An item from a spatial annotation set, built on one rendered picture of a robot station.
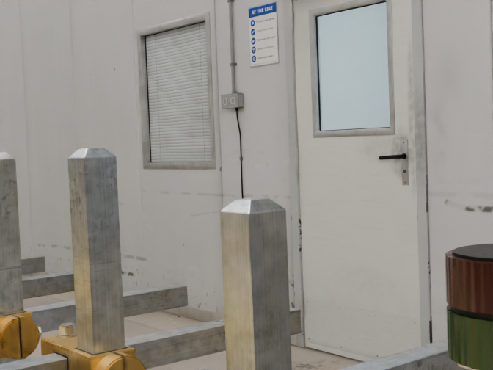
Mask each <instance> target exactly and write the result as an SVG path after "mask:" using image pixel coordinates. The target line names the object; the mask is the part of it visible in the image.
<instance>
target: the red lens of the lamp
mask: <svg viewBox="0 0 493 370"><path fill-rule="evenodd" d="M452 253H453V250H450V251H448V252H446V254H445V279H446V302H447V304H449V305H450V306H452V307H454V308H458V309H461V310H464V311H471V312H475V313H485V314H493V262H484V261H471V260H466V259H462V258H457V257H454V256H452Z"/></svg>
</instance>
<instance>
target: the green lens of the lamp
mask: <svg viewBox="0 0 493 370"><path fill-rule="evenodd" d="M447 334H448V357H449V358H450V359H451V360H452V361H454V362H456V363H458V364H460V365H463V366H466V367H470V368H472V369H478V370H493V320H486V319H477V318H473V317H469V316H464V315H461V314H459V313H456V312H454V311H453V310H452V309H451V306H450V305H447Z"/></svg>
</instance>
